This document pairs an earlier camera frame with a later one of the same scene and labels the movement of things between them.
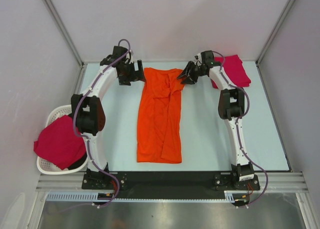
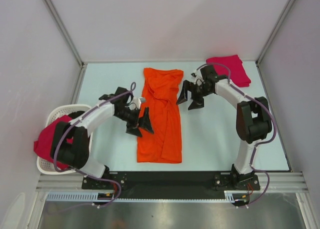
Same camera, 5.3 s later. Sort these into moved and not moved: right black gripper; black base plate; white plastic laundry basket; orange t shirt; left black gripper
Moved: left black gripper; right black gripper
Not moved: black base plate; white plastic laundry basket; orange t shirt
